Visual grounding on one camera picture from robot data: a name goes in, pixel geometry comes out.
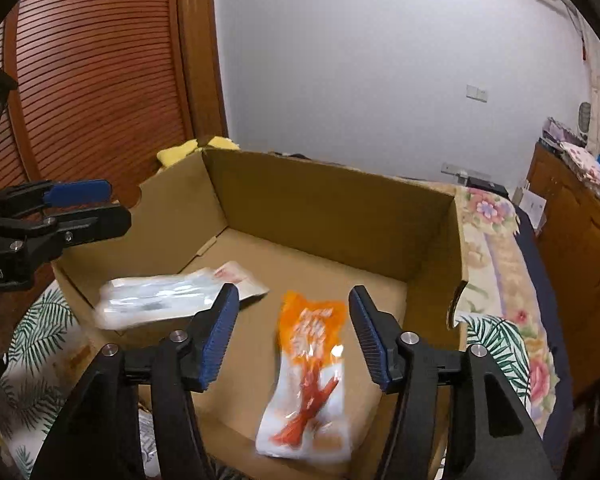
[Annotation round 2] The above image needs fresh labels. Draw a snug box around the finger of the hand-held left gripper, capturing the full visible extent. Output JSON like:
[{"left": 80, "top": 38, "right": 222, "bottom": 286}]
[
  {"left": 0, "top": 203, "right": 132, "bottom": 261},
  {"left": 0, "top": 179, "right": 113, "bottom": 223}
]

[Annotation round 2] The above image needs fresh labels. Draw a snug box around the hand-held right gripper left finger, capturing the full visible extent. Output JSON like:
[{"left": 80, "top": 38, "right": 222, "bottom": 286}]
[{"left": 30, "top": 282, "right": 241, "bottom": 480}]

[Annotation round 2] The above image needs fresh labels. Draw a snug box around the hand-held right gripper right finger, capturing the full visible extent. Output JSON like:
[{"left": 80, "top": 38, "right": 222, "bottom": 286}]
[{"left": 349, "top": 285, "right": 556, "bottom": 480}]

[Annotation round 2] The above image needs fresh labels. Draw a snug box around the orange snack packet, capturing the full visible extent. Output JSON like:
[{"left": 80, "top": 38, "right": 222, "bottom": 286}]
[{"left": 256, "top": 290, "right": 353, "bottom": 463}]

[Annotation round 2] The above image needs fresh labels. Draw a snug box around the white red-label snack packet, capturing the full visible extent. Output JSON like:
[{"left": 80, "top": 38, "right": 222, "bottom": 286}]
[{"left": 94, "top": 261, "right": 271, "bottom": 331}]

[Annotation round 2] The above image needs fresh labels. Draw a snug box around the cardboard box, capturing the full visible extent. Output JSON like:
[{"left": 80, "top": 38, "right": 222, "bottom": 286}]
[{"left": 51, "top": 149, "right": 470, "bottom": 480}]

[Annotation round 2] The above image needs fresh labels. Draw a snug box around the yellow cloth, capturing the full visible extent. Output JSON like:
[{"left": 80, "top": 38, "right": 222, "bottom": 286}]
[{"left": 158, "top": 135, "right": 241, "bottom": 167}]

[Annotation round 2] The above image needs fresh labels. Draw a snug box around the louvred wooden door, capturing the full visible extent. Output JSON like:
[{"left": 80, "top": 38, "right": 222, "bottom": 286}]
[{"left": 0, "top": 0, "right": 191, "bottom": 281}]

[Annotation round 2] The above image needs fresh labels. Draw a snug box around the floral printed blanket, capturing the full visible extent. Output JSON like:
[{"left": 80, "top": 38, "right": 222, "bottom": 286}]
[{"left": 0, "top": 185, "right": 563, "bottom": 480}]

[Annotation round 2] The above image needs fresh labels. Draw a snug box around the navy blue bed sheet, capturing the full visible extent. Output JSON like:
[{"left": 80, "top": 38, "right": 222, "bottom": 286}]
[{"left": 512, "top": 202, "right": 576, "bottom": 471}]

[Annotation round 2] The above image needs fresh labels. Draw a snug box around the black box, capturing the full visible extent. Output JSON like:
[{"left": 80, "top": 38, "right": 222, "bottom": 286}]
[{"left": 466, "top": 176, "right": 510, "bottom": 200}]

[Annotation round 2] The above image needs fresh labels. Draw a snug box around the white paper bag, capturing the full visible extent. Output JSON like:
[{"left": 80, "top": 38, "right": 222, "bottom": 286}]
[{"left": 512, "top": 180, "right": 548, "bottom": 233}]

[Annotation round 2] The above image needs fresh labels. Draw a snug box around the wooden cabinet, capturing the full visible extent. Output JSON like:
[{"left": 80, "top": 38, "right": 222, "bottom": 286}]
[{"left": 525, "top": 142, "right": 600, "bottom": 396}]

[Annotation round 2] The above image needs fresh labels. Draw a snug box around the purple box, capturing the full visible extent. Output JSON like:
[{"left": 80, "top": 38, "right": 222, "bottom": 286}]
[{"left": 540, "top": 117, "right": 588, "bottom": 153}]

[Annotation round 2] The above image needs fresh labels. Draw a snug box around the wooden door frame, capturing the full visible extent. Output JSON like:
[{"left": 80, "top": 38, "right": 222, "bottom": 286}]
[{"left": 175, "top": 0, "right": 229, "bottom": 143}]

